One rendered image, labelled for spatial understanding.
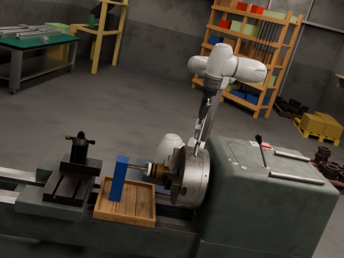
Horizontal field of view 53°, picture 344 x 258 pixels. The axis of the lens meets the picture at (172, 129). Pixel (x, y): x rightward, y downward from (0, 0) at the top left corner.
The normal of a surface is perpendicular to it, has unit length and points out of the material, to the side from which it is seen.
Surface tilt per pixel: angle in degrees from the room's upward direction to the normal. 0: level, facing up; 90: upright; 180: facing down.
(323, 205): 90
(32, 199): 0
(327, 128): 90
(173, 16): 90
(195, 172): 53
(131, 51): 90
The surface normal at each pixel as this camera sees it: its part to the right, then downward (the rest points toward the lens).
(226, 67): 0.13, 0.45
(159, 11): -0.10, 0.31
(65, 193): 0.23, -0.92
